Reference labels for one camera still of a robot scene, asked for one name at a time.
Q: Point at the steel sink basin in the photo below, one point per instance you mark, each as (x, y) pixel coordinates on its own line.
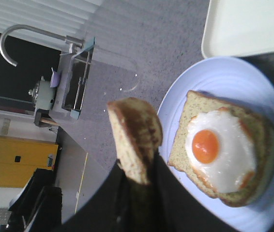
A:
(76, 77)

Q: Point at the white rectangular tray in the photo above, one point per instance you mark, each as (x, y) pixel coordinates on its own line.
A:
(238, 28)

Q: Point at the bread slice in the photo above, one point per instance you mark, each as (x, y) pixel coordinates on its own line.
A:
(258, 126)
(137, 133)

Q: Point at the yellow cabinet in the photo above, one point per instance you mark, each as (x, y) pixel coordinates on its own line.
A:
(19, 158)

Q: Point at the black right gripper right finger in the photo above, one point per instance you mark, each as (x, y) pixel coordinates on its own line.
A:
(176, 210)

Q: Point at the purple cloth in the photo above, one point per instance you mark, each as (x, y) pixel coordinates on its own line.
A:
(55, 78)

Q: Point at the chrome curved faucet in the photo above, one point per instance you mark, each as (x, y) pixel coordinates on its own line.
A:
(40, 37)

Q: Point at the fried egg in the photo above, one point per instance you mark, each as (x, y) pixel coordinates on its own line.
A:
(221, 151)

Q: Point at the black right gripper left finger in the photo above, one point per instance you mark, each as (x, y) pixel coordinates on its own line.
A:
(108, 210)

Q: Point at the pale green pot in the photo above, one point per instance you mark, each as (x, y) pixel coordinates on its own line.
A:
(42, 94)

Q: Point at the grey curtain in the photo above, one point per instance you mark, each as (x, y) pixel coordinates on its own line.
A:
(62, 17)

